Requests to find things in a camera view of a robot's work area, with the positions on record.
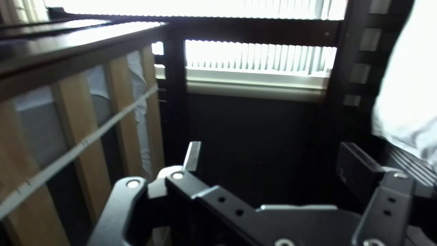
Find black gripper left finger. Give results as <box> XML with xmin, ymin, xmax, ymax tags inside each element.
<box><xmin>85</xmin><ymin>139</ymin><xmax>266</xmax><ymax>246</ymax></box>

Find dark bunk bed frame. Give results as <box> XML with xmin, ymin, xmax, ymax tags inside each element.
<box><xmin>0</xmin><ymin>5</ymin><xmax>437</xmax><ymax>217</ymax></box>

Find white window blinds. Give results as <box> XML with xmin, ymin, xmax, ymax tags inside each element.
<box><xmin>44</xmin><ymin>0</ymin><xmax>393</xmax><ymax>77</ymax></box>

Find white window sill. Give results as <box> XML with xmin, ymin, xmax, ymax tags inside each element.
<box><xmin>152</xmin><ymin>66</ymin><xmax>330</xmax><ymax>105</ymax></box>

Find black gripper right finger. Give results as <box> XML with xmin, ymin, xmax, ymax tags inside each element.
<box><xmin>334</xmin><ymin>140</ymin><xmax>437</xmax><ymax>246</ymax></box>

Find light blue wrinkled cloth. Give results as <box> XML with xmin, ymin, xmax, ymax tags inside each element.
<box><xmin>369</xmin><ymin>0</ymin><xmax>437</xmax><ymax>170</ymax></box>

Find light wooden bed slat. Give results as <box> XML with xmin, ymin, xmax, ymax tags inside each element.
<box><xmin>0</xmin><ymin>99</ymin><xmax>70</xmax><ymax>246</ymax></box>
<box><xmin>103</xmin><ymin>53</ymin><xmax>146</xmax><ymax>180</ymax></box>
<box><xmin>50</xmin><ymin>73</ymin><xmax>113</xmax><ymax>225</ymax></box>

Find white mattress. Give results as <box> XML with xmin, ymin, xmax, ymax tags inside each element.
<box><xmin>12</xmin><ymin>47</ymin><xmax>152</xmax><ymax>176</ymax></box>

